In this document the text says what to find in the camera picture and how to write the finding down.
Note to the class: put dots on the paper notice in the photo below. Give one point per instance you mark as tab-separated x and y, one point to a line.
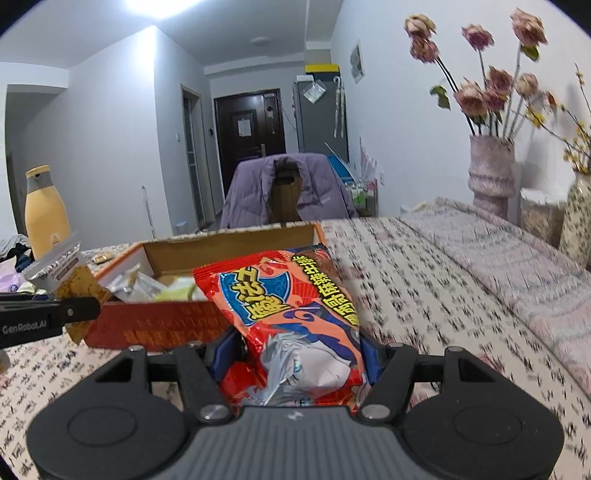
244	127

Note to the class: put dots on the grey refrigerator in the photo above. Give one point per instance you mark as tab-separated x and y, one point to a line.
318	124

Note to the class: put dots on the small foil packet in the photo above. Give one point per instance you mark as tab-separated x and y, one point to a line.
102	258

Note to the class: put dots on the purple jacket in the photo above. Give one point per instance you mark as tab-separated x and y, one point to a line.
249	198

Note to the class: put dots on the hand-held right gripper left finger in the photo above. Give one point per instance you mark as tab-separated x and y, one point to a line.
224	353

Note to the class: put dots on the pink textured vase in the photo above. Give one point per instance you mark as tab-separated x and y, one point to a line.
491	175

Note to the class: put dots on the pink quilted blanket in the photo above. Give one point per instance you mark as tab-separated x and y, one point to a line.
508	277

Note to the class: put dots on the dried pink roses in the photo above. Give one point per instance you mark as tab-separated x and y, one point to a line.
473	99

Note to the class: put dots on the white orange snack packet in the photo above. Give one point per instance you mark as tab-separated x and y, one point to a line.
69	272

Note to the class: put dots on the blue box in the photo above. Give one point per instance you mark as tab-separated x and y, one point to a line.
339	168

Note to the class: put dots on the floral ceramic vase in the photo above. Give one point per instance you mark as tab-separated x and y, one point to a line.
577	221

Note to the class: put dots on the yellow black box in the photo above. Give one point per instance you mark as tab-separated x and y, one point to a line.
322	68

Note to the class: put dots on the light purple plastic bag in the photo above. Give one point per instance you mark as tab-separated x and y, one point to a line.
11	281

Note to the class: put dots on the wall picture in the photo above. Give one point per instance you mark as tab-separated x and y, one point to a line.
357	62

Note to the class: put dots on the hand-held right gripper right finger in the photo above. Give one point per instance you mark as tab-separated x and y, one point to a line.
371	357

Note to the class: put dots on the yellow blossom branches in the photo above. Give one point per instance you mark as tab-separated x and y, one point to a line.
572	134

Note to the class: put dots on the wooden chair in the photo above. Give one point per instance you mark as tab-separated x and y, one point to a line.
284	203

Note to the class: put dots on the clear storage jar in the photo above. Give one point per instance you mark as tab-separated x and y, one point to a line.
542	217

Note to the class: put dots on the dark clothes pile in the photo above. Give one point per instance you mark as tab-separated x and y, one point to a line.
16	254

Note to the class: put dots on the red cardboard box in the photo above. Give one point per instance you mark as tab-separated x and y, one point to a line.
161	323

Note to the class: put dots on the clear plastic pouch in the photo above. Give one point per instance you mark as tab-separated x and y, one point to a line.
313	91

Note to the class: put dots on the yellow bottle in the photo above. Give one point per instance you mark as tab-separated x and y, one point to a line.
46	217

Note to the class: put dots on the ceiling lamp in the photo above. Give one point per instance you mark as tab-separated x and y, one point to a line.
261	41

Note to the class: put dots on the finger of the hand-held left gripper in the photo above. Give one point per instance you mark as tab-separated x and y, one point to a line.
81	309

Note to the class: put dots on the dark brown door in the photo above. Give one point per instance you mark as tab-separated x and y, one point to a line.
231	138

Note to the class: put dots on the folded umbrella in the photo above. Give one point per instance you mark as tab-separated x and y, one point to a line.
339	106

